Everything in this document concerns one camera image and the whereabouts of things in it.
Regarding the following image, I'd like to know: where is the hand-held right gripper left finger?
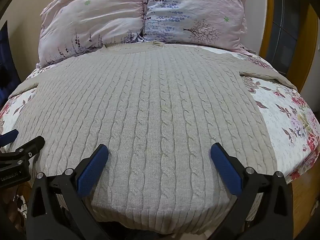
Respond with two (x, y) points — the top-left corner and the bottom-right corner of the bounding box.
(26, 144), (110, 240)

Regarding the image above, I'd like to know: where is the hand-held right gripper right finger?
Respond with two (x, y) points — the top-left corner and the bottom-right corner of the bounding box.
(210, 142), (293, 240)

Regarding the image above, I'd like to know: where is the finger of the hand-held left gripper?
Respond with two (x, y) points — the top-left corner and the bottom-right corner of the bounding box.
(0, 135), (45, 167)
(0, 129), (20, 147)

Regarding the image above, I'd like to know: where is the grey cable-knit sweater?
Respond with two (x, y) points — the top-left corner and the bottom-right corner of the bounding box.
(7, 41), (298, 230)

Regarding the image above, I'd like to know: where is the dark blue cloth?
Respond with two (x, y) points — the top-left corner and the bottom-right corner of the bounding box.
(0, 22), (18, 97)

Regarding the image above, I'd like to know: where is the white floral bedspread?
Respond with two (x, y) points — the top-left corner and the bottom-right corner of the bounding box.
(0, 47), (320, 240)

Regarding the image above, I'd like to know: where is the pink floral pillow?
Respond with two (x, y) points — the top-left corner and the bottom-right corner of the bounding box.
(37, 0), (148, 67)

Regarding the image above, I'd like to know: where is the pink pillow with tree print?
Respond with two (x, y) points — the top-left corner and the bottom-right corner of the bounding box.
(142, 0), (252, 55)

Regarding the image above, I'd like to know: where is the wooden bed frame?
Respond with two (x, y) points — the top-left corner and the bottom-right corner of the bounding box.
(259, 0), (320, 240)

